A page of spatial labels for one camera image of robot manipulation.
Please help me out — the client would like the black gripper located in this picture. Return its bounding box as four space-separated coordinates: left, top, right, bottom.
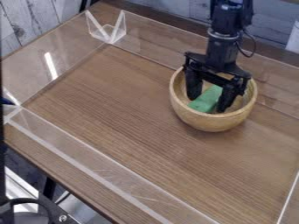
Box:
184 52 252 113

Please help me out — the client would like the green rectangular block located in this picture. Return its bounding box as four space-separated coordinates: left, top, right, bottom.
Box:
189 85 222 114

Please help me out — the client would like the brown wooden bowl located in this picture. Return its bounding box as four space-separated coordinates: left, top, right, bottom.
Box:
169 67 258 132

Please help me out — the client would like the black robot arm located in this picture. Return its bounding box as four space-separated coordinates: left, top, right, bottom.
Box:
184 0 256 113

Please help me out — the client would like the black table leg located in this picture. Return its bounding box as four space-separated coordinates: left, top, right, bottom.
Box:
43 178 58 200

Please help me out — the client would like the clear acrylic enclosure wall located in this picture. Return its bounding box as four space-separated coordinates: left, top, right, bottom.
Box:
3 6 299 224

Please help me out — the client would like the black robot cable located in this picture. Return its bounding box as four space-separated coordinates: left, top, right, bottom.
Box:
236 29 258 59

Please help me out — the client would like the black metal bracket with screw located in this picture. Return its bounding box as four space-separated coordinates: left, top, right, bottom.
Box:
38 198 81 224

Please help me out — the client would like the black cable bottom left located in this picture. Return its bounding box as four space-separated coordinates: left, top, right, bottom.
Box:
7 197 61 224

